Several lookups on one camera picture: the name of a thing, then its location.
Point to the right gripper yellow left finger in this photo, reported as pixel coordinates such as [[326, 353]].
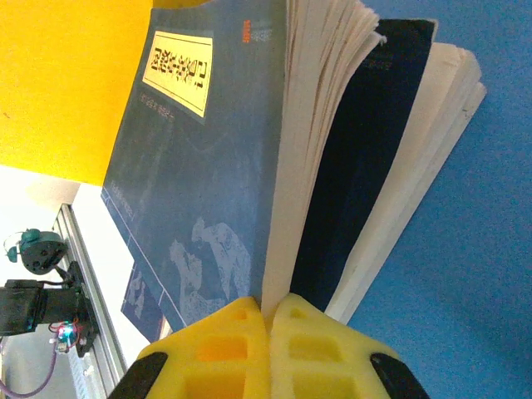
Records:
[[216, 357]]

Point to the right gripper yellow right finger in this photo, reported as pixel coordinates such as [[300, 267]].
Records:
[[324, 357]]

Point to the blue book yellow label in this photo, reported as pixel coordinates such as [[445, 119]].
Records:
[[199, 166], [139, 299]]

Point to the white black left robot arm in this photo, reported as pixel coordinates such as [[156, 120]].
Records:
[[25, 307]]

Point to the black controller board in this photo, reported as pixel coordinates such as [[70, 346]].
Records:
[[62, 334]]

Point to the navy book yellow label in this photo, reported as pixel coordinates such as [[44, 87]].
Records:
[[365, 166]]

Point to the teal clamp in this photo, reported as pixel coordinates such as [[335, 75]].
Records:
[[37, 237]]

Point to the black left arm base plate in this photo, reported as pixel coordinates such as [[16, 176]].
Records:
[[83, 299]]

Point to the aluminium rail base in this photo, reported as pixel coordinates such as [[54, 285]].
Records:
[[68, 224]]

